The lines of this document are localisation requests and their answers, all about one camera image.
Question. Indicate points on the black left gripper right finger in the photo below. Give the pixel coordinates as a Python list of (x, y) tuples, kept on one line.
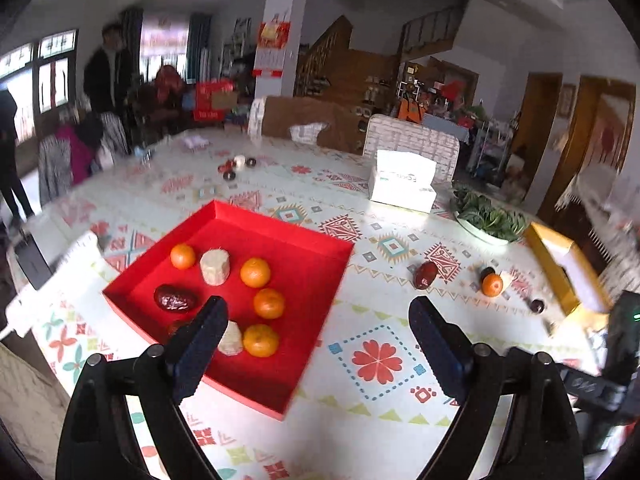
[(471, 374)]

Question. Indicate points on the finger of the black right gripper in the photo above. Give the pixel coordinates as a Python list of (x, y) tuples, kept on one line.
[(600, 392)]

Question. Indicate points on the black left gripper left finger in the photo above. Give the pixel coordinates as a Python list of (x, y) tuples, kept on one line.
[(166, 374)]

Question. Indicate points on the orange tangerine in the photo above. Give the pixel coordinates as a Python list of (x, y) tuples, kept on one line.
[(260, 341), (492, 285)]

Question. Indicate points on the dark red jujube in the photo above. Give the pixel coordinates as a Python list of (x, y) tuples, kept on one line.
[(425, 274)]

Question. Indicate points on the beige sugarcane chunk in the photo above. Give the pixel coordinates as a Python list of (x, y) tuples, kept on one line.
[(215, 266)]

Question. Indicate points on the sugarcane chunk in tray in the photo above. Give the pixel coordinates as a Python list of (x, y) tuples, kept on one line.
[(231, 342)]

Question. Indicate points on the jujube in tray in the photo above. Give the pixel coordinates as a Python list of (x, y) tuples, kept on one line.
[(174, 299)]

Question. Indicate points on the small dark round fruit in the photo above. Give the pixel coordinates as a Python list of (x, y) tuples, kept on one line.
[(537, 306)]

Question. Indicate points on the pale sugarcane piece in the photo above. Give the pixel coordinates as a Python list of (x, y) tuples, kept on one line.
[(506, 278)]

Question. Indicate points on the dark plum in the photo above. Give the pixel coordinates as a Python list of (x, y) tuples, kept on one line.
[(486, 273)]

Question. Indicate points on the yellow cardboard box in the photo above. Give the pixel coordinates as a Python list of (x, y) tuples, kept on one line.
[(571, 276)]

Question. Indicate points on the patterned tablecloth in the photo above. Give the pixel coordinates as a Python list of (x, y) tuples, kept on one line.
[(368, 405)]

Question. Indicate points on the tangerine in tray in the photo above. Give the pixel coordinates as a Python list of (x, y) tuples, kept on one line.
[(255, 273)]

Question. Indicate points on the white plate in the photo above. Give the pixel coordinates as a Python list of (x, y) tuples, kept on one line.
[(473, 221)]

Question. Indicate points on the white power strip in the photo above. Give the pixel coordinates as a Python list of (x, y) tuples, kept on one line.
[(72, 274)]

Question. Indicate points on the red tray box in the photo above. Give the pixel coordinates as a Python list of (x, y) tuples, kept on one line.
[(306, 268)]

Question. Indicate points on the green leafy vegetables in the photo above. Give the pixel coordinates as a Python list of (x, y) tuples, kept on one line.
[(499, 221)]

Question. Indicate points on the white tissue box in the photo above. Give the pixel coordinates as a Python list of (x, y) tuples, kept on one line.
[(403, 179)]

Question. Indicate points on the white patterned chair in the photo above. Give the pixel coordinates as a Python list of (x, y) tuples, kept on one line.
[(386, 133)]

